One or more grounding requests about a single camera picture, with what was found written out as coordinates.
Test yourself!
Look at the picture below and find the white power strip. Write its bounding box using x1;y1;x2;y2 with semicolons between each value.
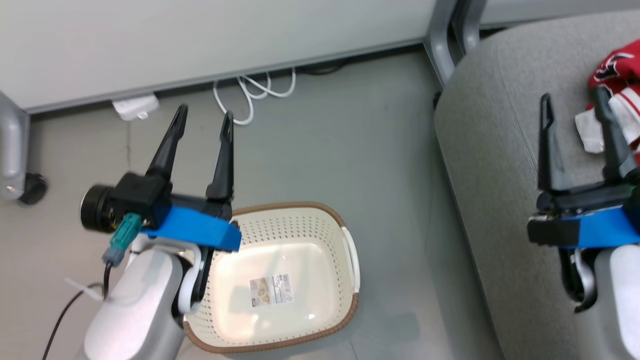
111;94;160;122

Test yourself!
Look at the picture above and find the white power cable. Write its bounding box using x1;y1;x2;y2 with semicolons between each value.
212;67;297;126

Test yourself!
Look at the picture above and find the paper label sticker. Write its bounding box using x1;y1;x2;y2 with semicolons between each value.
249;273;294;307

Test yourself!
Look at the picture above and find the white zip tie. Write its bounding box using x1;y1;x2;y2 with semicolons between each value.
64;277;108;301

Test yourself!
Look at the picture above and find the black caster wheel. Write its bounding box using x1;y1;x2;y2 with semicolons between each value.
19;172;48;205

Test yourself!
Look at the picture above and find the cream laundry basket brown rim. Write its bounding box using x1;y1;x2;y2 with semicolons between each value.
182;201;361;354

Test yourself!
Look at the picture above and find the grey fabric sofa seat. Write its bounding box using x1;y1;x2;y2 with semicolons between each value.
433;10;640;360

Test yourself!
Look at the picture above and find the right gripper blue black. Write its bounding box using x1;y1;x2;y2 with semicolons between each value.
527;86;640;250

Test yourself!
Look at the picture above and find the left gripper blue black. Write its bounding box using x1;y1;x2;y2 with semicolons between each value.
142;103;242;252

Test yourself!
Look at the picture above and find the grey metal partition foot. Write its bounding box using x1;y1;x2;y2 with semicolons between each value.
452;0;488;55
0;92;30;201
424;0;458;86

